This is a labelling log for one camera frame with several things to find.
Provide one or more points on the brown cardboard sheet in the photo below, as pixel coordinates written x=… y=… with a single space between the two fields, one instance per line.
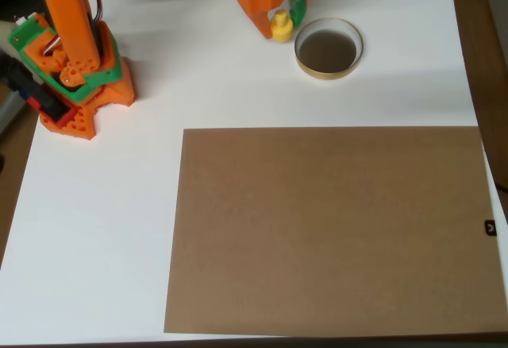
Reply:
x=329 y=229

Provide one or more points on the small black tag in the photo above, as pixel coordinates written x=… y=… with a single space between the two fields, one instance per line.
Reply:
x=490 y=227

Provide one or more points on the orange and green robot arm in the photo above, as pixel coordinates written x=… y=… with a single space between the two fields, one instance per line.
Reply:
x=67 y=18

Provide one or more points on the white board sheet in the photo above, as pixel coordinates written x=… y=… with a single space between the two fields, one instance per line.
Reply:
x=238 y=86

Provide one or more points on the small yellow plastic piece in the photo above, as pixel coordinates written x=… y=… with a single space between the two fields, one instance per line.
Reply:
x=282 y=28

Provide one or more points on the round shallow metal dish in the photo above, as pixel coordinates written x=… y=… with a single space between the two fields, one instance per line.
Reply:
x=328 y=52

